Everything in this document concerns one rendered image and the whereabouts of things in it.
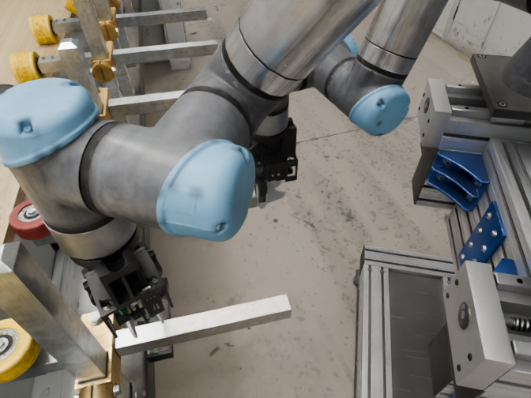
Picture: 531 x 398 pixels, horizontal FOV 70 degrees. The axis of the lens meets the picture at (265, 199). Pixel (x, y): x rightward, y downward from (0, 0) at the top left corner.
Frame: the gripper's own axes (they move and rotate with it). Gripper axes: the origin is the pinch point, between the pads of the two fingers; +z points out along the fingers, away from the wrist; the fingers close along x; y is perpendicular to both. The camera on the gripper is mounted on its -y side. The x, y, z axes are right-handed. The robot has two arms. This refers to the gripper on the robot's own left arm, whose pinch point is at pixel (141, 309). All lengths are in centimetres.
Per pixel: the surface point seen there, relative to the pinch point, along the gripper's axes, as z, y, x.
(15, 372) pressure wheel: 3.2, -2.7, -17.5
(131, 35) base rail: 22, -142, 44
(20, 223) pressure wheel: 1.3, -28.4, -11.8
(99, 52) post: -7, -68, 17
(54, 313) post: -11.9, 2.7, -7.7
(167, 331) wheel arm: 7.1, 1.3, 2.1
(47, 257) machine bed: 27, -43, -14
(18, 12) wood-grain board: 2, -135, 5
